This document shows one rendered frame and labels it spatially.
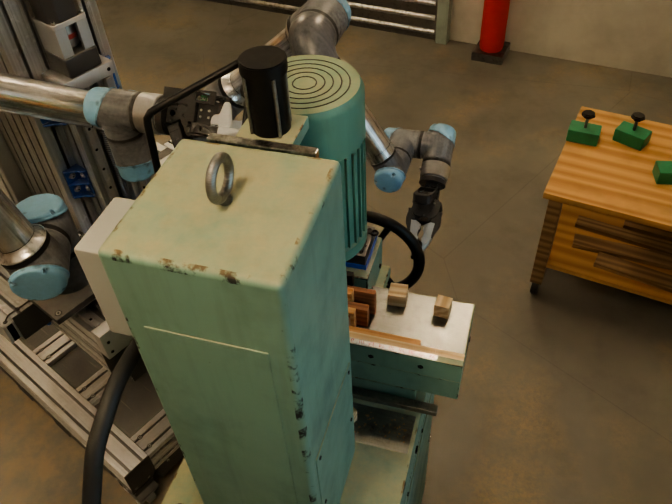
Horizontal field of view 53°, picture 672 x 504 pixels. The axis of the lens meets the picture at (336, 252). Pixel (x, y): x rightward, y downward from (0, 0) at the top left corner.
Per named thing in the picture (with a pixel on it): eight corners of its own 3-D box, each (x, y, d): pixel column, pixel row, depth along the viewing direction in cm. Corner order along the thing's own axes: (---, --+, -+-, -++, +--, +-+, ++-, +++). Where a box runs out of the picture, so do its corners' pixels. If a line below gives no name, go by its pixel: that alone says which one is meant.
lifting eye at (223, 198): (241, 186, 80) (232, 141, 75) (221, 219, 76) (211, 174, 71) (228, 184, 80) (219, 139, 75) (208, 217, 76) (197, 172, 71)
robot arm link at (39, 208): (82, 223, 167) (63, 181, 158) (79, 261, 158) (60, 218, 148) (32, 232, 166) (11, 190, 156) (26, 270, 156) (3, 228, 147)
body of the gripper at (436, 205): (439, 230, 180) (448, 189, 183) (437, 221, 172) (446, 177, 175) (411, 226, 182) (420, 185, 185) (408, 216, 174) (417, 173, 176)
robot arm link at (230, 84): (183, 108, 189) (314, 0, 154) (206, 80, 199) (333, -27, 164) (214, 138, 194) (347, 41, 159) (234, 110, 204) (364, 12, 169)
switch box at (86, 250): (182, 287, 96) (156, 202, 84) (149, 341, 89) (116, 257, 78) (144, 279, 97) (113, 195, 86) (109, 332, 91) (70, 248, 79)
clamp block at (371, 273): (384, 264, 159) (384, 237, 153) (370, 306, 150) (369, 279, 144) (324, 253, 163) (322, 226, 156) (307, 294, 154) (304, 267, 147)
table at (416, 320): (480, 290, 156) (482, 272, 152) (459, 400, 136) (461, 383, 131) (239, 246, 170) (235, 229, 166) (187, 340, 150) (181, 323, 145)
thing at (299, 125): (312, 157, 94) (302, 46, 82) (294, 193, 89) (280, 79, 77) (259, 149, 96) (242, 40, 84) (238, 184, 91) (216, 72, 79)
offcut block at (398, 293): (387, 305, 146) (387, 295, 144) (390, 292, 149) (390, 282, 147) (405, 307, 146) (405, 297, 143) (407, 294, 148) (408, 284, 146)
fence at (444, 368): (461, 377, 132) (463, 360, 129) (460, 383, 131) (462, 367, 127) (186, 318, 146) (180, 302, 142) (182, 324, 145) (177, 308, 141)
